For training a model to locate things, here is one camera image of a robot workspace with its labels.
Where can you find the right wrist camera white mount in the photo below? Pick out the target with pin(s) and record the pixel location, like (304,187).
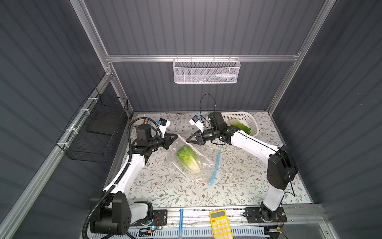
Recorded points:
(198,122)

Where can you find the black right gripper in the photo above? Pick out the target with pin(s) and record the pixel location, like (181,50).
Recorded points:
(202,137)

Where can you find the black wire mesh basket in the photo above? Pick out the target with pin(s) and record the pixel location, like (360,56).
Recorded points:
(97,129)

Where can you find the clear zip-top bag blue seal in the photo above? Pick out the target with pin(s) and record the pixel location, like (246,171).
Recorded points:
(209,169)

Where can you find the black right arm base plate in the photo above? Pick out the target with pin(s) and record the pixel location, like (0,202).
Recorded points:
(264,215)

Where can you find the white perforated plastic basket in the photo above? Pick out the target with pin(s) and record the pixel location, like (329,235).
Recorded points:
(245,118)

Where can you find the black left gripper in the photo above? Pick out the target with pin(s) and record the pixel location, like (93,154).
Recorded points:
(162,141)

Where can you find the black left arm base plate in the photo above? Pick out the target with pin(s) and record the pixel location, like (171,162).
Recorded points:
(158,218)

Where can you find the white wire wall basket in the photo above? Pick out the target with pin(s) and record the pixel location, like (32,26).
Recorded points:
(206,71)

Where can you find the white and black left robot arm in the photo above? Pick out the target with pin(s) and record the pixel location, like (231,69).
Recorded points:
(110,212)

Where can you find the blue pen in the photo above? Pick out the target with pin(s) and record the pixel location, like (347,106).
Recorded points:
(181,223)

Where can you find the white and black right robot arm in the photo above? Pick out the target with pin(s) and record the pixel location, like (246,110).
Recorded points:
(281,166)

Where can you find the clear zip-top bag pink seal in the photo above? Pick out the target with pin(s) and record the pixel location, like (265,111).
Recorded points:
(171,155)

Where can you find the white slotted cable duct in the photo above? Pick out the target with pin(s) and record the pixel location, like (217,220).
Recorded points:
(238,232)

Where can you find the chinese cabbage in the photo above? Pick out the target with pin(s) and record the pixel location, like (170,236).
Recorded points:
(235,122)
(189,159)
(244,128)

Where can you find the yellow calculator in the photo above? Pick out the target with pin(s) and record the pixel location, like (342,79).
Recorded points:
(220,225)

